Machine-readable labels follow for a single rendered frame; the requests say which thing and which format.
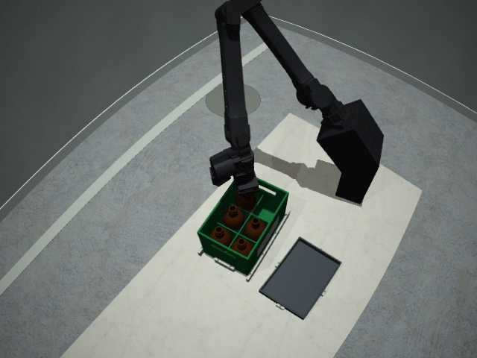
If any green crate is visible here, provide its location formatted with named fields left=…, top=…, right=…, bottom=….
left=197, top=178, right=289, bottom=276

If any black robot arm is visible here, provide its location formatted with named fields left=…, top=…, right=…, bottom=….
left=209, top=0, right=356, bottom=187

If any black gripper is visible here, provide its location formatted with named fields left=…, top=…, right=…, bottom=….
left=236, top=166, right=259, bottom=200

